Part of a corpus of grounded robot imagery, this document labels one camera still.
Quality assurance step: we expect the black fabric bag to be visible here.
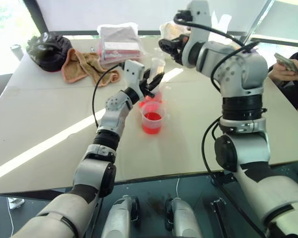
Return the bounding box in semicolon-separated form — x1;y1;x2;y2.
26;32;73;73

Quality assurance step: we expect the clear plastic cup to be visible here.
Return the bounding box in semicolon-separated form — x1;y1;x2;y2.
139;89;165;107
150;57;166;78

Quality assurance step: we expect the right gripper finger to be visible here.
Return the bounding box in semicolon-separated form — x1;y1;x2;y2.
158;37;177;54
166;49;182;64

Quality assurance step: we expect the white floor device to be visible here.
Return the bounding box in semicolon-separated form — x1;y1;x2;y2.
6;197;26;210

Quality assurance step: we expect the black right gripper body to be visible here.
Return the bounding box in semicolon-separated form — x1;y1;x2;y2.
174;34;190;63

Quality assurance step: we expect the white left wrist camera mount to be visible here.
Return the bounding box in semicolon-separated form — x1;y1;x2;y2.
124;59;146;102

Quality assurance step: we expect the plastic bag with pink cloths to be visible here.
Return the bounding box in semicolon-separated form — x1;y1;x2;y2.
96;22;146;67

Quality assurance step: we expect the silver right robot leg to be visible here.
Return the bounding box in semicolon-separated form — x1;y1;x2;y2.
164;197;203;238

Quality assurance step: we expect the orange towel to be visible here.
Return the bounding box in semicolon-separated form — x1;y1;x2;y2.
61;48;121;88

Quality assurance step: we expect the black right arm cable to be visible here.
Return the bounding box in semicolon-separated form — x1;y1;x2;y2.
173;9;268;236

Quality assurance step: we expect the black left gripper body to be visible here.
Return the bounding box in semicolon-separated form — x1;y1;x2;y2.
139;79;156;99

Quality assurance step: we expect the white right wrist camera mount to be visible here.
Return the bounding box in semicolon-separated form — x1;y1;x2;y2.
181;0;212;68

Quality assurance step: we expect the patterned phone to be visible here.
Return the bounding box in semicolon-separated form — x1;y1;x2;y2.
274;52;298;82

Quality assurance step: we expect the crumpled clear plastic bag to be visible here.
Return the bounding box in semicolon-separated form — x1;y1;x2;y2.
159;21;192;41

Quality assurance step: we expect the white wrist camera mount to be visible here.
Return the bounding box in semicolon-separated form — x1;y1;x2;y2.
181;0;212;68
124;59;146;102

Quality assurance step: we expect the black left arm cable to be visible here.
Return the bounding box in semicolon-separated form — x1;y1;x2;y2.
91;63;126;129

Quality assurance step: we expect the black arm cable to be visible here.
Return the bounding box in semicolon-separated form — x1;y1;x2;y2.
173;9;268;236
91;63;126;129

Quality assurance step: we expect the silver left robot leg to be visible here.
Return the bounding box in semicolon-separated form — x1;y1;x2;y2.
100;194;141;238

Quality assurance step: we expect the silver robot leg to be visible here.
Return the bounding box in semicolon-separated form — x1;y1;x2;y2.
100;194;141;238
164;197;203;238

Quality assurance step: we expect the clear cup with red liquid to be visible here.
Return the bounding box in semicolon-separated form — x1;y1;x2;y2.
138;102;167;136

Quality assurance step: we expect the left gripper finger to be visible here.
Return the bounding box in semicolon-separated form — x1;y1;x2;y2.
141;68;152;87
148;72;165;92

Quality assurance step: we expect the person's bare hand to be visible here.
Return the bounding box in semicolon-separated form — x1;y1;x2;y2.
268;61;298;83

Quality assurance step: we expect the black metal floor bracket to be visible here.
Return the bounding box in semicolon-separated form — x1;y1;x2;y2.
210;197;229;238

